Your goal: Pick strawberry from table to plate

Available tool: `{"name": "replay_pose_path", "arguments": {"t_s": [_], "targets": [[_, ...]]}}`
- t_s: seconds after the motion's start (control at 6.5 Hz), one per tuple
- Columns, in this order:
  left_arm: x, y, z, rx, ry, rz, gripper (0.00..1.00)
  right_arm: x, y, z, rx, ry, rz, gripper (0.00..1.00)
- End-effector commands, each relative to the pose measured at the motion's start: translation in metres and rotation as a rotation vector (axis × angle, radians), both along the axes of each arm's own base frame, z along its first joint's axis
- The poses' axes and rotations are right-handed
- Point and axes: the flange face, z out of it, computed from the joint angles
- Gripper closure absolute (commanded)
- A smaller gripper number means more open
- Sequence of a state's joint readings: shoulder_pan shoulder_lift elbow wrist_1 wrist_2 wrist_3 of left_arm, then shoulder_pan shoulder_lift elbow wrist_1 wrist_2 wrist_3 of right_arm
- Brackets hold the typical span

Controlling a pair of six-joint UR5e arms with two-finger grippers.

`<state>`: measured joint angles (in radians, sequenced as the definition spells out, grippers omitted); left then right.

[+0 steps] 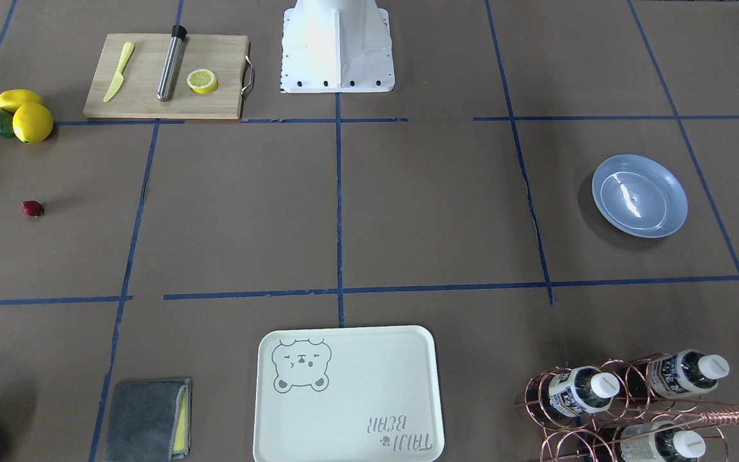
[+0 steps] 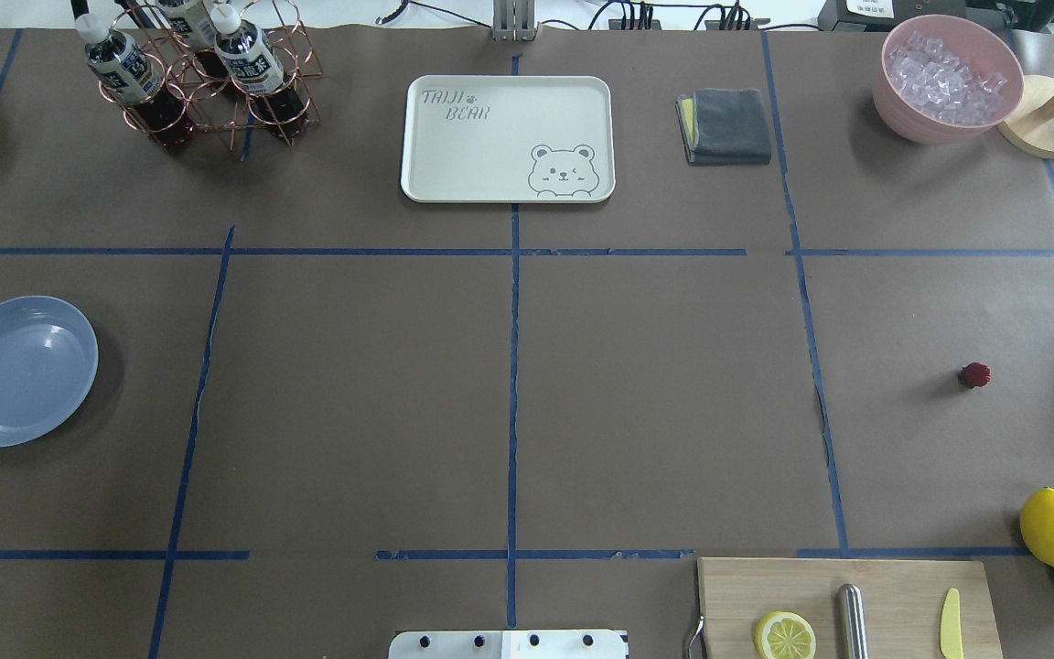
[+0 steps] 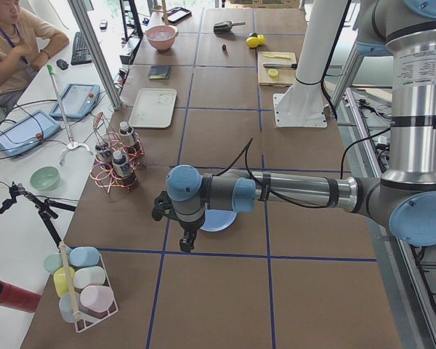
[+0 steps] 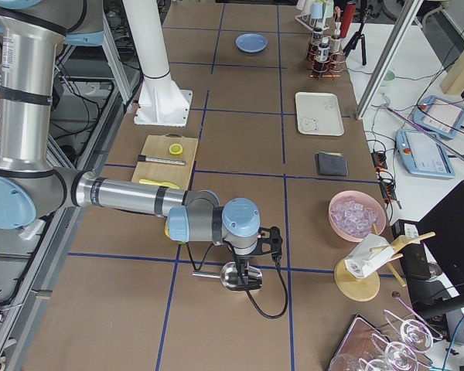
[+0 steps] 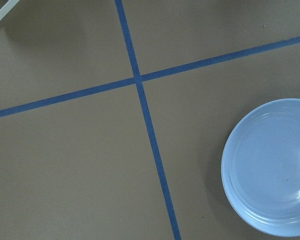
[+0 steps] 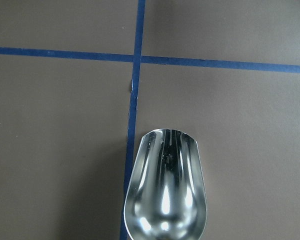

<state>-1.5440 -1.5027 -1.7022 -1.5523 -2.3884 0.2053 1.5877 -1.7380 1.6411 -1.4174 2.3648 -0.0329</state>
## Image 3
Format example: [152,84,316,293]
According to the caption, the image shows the blue plastic cup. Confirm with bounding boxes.
[70,246,100,268]

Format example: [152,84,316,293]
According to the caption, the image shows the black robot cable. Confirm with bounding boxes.
[217,137,393,209]

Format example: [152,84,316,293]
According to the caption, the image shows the copper wire bottle rack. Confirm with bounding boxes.
[90,112,145,193]

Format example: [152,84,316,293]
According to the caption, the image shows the yellow lemon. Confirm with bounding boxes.
[246,36,261,49]

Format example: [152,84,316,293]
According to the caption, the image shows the lemon half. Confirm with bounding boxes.
[267,68,279,79]

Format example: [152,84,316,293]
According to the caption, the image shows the blue round plate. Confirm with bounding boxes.
[201,209,237,233]

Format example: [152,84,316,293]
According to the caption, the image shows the pink bowl of ice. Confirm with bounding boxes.
[145,25,179,51]

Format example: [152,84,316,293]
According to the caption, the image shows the red cylinder tube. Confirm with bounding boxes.
[0,281,41,313]

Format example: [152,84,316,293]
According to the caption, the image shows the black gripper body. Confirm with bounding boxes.
[153,191,205,231]

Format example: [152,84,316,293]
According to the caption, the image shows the black mini tripod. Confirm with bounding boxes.
[0,182,77,248]

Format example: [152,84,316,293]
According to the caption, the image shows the pink plastic cup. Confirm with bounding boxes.
[80,285,114,313]

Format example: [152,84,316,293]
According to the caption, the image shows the blue teach pendant tablet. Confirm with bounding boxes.
[60,83,100,120]
[0,110,61,156]

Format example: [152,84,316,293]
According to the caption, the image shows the white plastic cup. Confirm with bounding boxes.
[73,266,106,289]

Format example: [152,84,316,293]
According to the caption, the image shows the grey scoop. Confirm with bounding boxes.
[213,20,246,33]

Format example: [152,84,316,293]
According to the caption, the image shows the black keyboard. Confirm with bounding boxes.
[70,31,92,65]

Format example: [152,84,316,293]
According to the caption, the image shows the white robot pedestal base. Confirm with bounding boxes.
[274,0,350,128]

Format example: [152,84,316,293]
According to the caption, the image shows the yellow plastic cup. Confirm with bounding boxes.
[53,267,69,298]

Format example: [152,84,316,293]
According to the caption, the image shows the black computer mouse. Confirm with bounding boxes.
[56,59,68,70]

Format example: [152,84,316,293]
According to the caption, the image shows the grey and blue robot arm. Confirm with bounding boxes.
[152,1,436,252]

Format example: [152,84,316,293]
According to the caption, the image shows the grey folded cloth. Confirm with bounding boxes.
[148,65,171,80]

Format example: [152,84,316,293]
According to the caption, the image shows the tea bottle white cap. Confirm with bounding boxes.
[119,121,136,147]
[113,151,133,180]
[95,142,113,164]

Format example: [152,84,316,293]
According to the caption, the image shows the wooden cutting board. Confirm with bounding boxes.
[257,52,297,86]

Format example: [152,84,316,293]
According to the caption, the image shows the seated person beige shirt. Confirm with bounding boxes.
[0,1,69,113]

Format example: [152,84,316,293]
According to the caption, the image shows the cream bear tray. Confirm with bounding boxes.
[128,88,177,129]

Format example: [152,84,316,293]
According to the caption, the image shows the steel rod black tip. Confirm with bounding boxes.
[262,63,298,70]

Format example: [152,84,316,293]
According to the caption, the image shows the reacher grabber stick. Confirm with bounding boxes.
[47,64,92,166]

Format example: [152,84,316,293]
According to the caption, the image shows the yellow plastic knife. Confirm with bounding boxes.
[263,54,291,60]

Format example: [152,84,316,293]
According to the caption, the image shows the white wire cup basket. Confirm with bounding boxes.
[50,241,118,333]

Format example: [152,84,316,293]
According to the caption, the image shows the green bowl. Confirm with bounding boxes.
[30,167,60,191]

